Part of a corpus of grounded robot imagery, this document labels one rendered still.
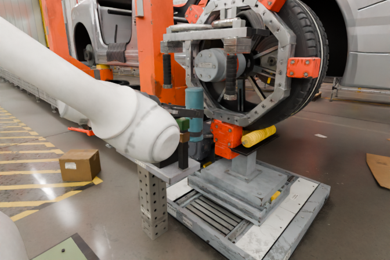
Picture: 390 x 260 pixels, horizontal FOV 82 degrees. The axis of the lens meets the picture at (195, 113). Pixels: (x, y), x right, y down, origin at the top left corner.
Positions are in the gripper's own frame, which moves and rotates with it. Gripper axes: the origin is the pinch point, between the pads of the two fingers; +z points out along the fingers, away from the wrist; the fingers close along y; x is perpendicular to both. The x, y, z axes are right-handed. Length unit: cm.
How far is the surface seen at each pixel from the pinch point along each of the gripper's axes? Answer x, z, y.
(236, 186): 37, 47, -2
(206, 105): -2.3, 32.2, 15.4
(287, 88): -14.7, 28.7, -23.2
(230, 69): -16.0, 3.0, -12.1
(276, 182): 32, 63, -17
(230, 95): -7.8, 5.2, -12.3
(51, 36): -47, 33, 243
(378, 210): 42, 113, -63
